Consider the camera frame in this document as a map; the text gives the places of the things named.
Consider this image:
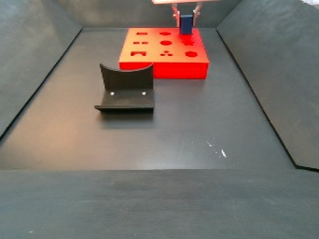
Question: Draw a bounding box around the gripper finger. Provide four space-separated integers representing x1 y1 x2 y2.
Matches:
193 2 203 24
172 3 179 27

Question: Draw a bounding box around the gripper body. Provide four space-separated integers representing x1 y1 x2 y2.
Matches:
151 0 220 5

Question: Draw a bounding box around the blue square-circle peg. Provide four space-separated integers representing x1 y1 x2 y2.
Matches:
179 15 193 35

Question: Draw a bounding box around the red shape-sorter block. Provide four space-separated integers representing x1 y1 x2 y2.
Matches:
119 28 209 79

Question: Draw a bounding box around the black curved holder stand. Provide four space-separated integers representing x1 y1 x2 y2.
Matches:
95 64 155 112

